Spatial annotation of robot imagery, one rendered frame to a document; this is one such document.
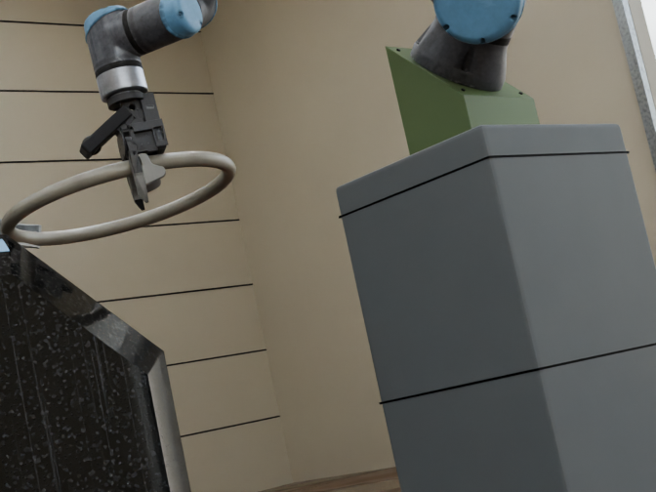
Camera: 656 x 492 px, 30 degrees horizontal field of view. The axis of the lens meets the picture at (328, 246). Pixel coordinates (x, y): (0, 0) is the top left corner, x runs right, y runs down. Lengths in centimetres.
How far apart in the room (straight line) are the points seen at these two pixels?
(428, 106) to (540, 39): 488
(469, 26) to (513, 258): 40
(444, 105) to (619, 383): 59
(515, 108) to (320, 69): 617
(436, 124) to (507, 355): 47
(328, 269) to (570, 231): 636
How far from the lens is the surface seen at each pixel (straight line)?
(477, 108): 228
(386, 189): 227
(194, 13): 234
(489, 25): 213
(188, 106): 931
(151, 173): 228
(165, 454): 209
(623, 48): 684
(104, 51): 234
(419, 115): 233
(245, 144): 917
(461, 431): 220
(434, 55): 234
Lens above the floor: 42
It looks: 8 degrees up
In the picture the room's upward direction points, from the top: 12 degrees counter-clockwise
